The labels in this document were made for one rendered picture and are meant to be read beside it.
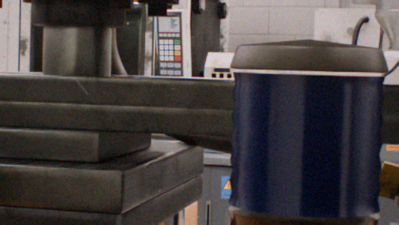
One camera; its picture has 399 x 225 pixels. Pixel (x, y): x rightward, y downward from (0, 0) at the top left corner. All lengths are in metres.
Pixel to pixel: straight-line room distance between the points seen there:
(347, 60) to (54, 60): 0.30
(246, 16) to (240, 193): 6.87
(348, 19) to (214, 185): 1.24
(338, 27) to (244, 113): 5.35
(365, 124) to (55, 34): 0.30
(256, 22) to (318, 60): 6.86
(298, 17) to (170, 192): 6.45
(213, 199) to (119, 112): 4.68
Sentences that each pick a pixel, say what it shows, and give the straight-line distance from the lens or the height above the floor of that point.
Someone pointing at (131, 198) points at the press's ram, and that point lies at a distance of 0.46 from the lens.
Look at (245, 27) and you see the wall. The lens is 7.10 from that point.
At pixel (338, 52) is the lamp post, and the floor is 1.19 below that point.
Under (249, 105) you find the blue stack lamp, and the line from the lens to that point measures 0.24.
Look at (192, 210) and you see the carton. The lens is 3.24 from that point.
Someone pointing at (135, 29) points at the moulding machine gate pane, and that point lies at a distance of 5.23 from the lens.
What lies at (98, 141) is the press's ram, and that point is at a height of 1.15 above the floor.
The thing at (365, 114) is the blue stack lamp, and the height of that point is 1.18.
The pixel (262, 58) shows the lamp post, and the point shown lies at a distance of 0.23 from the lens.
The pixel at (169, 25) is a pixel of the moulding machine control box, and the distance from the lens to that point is 5.04.
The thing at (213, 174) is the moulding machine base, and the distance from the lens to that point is 5.13.
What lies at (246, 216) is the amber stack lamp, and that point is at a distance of 0.24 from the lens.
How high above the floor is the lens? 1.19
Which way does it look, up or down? 3 degrees down
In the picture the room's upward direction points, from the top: 2 degrees clockwise
